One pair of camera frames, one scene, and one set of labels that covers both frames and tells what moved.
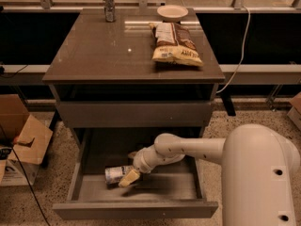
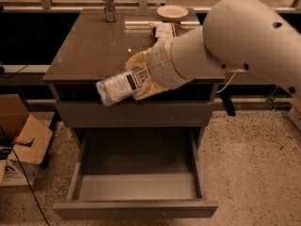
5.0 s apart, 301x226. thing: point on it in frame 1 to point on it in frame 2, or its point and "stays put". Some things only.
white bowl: [172, 13] stays put
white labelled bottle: [113, 175] to [118, 87]
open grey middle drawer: [171, 189] stays put
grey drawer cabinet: [103, 76] stays put
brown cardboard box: [28, 138] stays put
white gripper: [140, 162] to [159, 63]
